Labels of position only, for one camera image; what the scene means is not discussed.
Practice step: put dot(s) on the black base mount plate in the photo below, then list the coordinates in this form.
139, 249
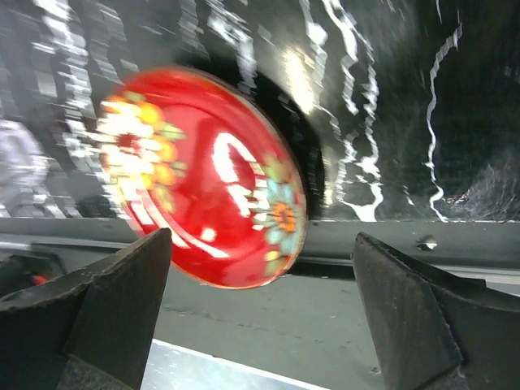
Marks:
308, 330

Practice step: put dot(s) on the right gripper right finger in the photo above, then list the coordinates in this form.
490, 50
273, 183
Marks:
432, 329

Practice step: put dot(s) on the red floral plate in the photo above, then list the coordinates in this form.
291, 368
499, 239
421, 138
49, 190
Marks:
187, 152

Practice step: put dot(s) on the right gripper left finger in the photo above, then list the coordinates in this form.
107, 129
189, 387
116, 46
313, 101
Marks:
89, 329

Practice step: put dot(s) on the pink tumbler cup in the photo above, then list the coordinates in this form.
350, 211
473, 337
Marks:
23, 172

